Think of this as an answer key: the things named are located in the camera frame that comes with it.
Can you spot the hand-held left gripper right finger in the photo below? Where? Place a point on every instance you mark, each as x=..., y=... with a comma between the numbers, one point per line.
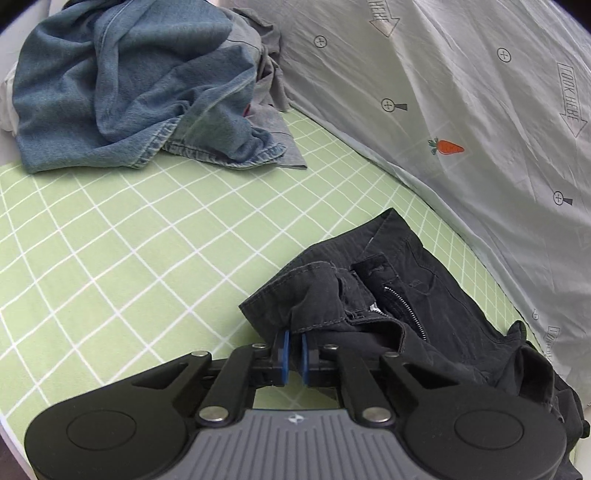
x=304, y=359

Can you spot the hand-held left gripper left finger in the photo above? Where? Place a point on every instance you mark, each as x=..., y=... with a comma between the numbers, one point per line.
x=284, y=353

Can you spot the black pants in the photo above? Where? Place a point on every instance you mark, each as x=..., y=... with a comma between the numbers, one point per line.
x=438, y=323

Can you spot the green checked bed sheet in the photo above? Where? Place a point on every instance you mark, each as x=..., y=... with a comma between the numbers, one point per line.
x=138, y=254

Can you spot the grey garment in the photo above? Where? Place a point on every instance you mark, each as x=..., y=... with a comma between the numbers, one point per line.
x=273, y=127

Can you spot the blue denim garment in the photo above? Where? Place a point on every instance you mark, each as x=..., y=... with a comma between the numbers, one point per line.
x=115, y=92

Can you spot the pale carrot print blanket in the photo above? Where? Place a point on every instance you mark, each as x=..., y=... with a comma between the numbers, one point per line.
x=415, y=69

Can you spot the white cloth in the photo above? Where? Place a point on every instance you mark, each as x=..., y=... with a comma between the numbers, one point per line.
x=7, y=106

